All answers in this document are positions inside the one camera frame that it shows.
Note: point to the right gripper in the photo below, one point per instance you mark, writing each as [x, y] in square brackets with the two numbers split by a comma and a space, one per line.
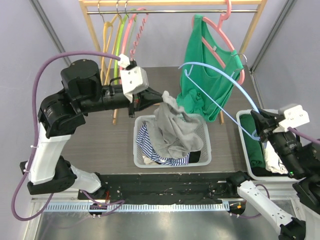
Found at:
[269, 130]

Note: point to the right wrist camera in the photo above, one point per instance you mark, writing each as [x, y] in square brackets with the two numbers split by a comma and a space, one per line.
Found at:
[291, 116]

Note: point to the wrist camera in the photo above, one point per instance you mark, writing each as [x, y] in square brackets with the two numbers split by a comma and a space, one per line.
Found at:
[291, 116]
[133, 82]

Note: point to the green cloth in basket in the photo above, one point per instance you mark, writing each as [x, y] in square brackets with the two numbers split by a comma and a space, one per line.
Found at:
[253, 147]

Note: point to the pink hanger with striped top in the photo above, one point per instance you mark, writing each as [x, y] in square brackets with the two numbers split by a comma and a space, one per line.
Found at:
[131, 51]

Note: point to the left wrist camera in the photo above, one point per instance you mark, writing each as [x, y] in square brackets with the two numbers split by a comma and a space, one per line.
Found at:
[133, 82]

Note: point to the black tank top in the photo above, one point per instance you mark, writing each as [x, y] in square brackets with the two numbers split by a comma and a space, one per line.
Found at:
[194, 157]

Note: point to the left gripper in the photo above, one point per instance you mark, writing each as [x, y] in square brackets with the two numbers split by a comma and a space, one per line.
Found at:
[146, 98]

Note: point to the white basket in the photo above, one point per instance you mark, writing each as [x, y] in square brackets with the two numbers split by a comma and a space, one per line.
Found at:
[202, 131]
[250, 172]

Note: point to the white basket right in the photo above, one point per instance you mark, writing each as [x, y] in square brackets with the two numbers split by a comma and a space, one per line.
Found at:
[250, 172]

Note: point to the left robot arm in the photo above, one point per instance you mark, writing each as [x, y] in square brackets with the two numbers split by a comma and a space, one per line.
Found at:
[59, 116]

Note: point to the white tank top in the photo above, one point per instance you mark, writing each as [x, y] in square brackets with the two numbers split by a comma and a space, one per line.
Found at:
[148, 161]

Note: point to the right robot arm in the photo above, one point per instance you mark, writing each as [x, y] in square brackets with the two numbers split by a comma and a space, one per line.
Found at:
[300, 154]

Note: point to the green tank top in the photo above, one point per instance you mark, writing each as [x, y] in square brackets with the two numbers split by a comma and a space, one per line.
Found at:
[202, 42]

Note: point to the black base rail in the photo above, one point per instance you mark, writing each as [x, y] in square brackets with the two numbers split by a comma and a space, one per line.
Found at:
[168, 188]

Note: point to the lime green hanger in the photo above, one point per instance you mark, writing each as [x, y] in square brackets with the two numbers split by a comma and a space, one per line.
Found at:
[120, 37]

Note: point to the light blue hanger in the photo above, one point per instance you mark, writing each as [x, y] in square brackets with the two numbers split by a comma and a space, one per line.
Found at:
[206, 86]

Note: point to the white basket centre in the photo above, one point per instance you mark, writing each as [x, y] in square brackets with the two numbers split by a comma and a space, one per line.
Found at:
[202, 131]

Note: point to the blue striped tank top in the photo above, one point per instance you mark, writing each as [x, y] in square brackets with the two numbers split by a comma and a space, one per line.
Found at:
[144, 142]

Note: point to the white slotted cable duct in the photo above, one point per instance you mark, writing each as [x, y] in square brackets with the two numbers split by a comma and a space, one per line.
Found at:
[92, 208]

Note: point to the grey tank top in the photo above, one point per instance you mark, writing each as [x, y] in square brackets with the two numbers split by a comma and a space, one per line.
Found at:
[172, 133]

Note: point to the yellow plastic hanger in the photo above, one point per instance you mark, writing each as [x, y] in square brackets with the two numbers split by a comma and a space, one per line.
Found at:
[108, 30]

